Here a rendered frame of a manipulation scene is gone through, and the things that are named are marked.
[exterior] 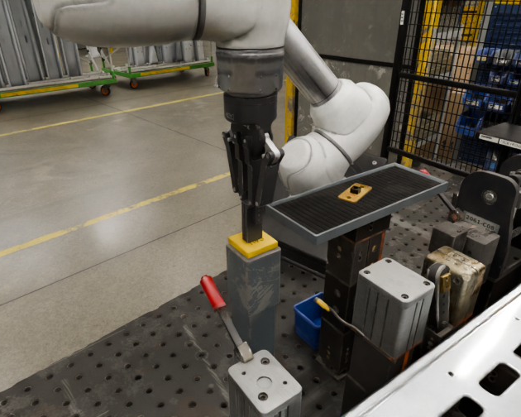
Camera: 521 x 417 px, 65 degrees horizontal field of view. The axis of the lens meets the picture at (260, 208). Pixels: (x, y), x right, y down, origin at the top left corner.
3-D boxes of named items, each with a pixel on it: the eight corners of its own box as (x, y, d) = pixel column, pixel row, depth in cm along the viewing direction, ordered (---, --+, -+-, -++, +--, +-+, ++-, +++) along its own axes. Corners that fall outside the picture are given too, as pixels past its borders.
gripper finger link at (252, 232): (260, 198, 65) (262, 199, 65) (260, 236, 68) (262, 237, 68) (244, 203, 64) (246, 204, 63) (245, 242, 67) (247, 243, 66)
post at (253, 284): (250, 442, 84) (246, 265, 64) (230, 414, 89) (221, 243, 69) (279, 422, 88) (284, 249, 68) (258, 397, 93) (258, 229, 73)
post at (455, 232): (418, 381, 97) (455, 236, 79) (400, 366, 101) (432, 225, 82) (431, 371, 100) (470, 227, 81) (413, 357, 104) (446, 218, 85)
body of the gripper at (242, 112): (211, 88, 58) (214, 151, 62) (245, 100, 52) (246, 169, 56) (255, 83, 62) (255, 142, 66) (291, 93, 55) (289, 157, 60)
